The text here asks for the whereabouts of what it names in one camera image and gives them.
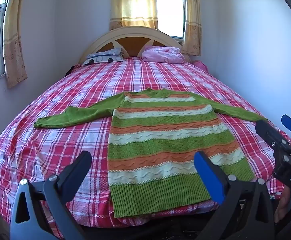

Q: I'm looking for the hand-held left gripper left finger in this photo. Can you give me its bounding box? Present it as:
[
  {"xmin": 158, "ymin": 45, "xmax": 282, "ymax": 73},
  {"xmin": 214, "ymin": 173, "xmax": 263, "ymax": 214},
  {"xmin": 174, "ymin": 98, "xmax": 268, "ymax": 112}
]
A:
[{"xmin": 10, "ymin": 151, "xmax": 92, "ymax": 240}]

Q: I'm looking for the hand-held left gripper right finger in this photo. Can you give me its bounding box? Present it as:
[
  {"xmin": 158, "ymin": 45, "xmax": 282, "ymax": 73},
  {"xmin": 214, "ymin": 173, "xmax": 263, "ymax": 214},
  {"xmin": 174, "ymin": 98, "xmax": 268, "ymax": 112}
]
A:
[{"xmin": 194, "ymin": 151, "xmax": 275, "ymax": 240}]

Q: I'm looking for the green orange striped knit sweater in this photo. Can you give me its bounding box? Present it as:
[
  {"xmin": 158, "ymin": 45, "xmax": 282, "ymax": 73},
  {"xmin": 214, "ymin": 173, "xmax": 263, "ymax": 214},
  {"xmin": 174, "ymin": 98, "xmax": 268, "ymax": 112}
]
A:
[{"xmin": 34, "ymin": 87, "xmax": 268, "ymax": 218}]

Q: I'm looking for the person's right hand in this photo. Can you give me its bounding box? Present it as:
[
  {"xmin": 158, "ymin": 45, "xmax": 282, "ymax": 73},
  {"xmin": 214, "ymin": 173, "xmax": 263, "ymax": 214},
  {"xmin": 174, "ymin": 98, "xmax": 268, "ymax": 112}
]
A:
[{"xmin": 274, "ymin": 187, "xmax": 291, "ymax": 224}]

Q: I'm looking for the red plaid bed sheet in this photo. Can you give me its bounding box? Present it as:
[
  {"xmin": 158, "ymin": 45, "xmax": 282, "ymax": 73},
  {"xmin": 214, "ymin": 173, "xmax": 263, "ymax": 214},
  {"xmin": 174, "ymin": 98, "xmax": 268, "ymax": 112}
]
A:
[{"xmin": 0, "ymin": 56, "xmax": 291, "ymax": 239}]

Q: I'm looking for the pink cloth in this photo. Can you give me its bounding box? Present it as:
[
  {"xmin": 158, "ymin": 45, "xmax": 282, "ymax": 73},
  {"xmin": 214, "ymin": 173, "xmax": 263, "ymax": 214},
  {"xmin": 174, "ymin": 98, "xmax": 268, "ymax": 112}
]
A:
[{"xmin": 192, "ymin": 60, "xmax": 208, "ymax": 73}]

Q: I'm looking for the dark cloth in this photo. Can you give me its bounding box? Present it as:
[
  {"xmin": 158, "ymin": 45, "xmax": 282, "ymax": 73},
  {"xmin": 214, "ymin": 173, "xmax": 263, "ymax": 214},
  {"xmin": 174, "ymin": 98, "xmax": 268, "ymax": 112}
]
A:
[{"xmin": 65, "ymin": 64, "xmax": 82, "ymax": 76}]

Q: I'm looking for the blue white patterned pillow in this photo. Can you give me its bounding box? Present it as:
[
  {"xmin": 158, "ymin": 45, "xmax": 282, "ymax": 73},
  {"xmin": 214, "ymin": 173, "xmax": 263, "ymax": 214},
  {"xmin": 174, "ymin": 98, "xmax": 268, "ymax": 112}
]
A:
[{"xmin": 82, "ymin": 48, "xmax": 124, "ymax": 66}]

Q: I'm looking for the pink floral pillow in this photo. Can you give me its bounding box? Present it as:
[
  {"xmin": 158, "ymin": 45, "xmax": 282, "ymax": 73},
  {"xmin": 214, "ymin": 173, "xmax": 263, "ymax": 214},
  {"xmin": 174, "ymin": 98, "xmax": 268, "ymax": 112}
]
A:
[{"xmin": 142, "ymin": 45, "xmax": 185, "ymax": 64}]

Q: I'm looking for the cream arched bed headboard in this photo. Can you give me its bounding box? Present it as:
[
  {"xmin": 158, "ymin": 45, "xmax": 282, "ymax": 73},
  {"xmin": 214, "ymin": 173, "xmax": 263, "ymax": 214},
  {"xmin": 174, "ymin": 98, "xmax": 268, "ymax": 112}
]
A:
[{"xmin": 78, "ymin": 26, "xmax": 192, "ymax": 64}]

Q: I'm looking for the yellow side window curtain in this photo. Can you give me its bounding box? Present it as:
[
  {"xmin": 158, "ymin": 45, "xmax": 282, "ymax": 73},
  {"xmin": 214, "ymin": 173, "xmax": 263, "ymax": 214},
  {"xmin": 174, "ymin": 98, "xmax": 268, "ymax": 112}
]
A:
[{"xmin": 3, "ymin": 0, "xmax": 28, "ymax": 88}]

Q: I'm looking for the window behind bed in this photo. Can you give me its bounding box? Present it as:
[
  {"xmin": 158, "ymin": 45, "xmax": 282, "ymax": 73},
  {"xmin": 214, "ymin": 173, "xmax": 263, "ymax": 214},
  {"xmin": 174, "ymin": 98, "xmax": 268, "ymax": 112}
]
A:
[{"xmin": 156, "ymin": 0, "xmax": 187, "ymax": 43}]

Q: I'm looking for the yellow sunlit curtain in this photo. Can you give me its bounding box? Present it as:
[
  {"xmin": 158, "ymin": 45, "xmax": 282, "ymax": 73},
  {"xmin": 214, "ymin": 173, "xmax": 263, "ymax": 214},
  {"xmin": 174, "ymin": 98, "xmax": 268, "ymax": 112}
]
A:
[{"xmin": 110, "ymin": 0, "xmax": 158, "ymax": 30}]

